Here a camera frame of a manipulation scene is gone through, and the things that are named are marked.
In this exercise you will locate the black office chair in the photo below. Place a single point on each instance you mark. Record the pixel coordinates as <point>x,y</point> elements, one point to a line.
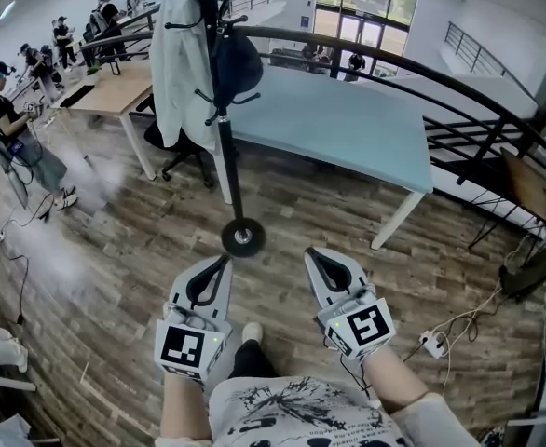
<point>180,152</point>

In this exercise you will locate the white power strip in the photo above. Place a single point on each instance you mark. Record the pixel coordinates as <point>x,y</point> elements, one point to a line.
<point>432,344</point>

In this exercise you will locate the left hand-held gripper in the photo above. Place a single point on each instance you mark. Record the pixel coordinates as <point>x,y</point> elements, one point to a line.
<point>184,342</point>

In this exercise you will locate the black bag item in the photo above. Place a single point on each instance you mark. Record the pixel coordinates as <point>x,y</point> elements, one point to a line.
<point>236,68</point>

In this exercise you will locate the person's black trouser leg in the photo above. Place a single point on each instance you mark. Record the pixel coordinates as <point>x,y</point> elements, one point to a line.
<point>252,361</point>

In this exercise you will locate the brown wooden board stand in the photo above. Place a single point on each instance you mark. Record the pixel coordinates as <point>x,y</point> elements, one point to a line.
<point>531,186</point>

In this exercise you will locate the white printed t-shirt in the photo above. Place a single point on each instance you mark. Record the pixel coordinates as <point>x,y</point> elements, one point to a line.
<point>296,417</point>

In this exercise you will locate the light blue table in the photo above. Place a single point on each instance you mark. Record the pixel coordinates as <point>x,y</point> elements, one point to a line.
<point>329,124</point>

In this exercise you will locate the large glass entrance window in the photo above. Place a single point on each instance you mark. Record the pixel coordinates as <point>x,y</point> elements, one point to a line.
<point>364,17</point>

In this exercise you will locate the person's left forearm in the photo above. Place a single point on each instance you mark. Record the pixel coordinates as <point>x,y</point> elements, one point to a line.
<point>184,408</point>

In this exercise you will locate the black mat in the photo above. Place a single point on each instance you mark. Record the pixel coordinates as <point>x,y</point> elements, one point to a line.
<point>77,96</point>

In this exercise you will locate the person's white shoe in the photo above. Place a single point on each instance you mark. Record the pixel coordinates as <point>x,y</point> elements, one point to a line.
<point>253,331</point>

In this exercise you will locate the person's right forearm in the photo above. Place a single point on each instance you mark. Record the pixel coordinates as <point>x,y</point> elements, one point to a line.
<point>391,380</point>

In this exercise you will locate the black handrail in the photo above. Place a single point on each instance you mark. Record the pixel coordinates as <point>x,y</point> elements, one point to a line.
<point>114,40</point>

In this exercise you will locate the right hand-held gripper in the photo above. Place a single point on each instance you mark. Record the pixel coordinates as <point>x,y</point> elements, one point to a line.
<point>361,326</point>

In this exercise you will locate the black curved metal railing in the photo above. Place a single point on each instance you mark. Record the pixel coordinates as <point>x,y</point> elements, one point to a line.
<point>502,133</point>

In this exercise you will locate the wooden desk with white legs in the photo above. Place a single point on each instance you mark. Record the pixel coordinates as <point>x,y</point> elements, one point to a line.
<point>114,89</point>

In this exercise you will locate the white paper bag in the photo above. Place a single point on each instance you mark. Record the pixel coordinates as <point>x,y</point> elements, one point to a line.
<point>14,433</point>

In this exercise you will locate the white coat item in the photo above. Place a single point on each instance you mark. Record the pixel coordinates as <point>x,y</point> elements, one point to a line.
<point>180,86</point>

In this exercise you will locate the black coat stand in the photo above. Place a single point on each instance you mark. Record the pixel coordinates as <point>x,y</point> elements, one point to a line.
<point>227,156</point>

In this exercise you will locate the black stair railing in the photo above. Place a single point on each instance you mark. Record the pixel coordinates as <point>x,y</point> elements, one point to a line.
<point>482,56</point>

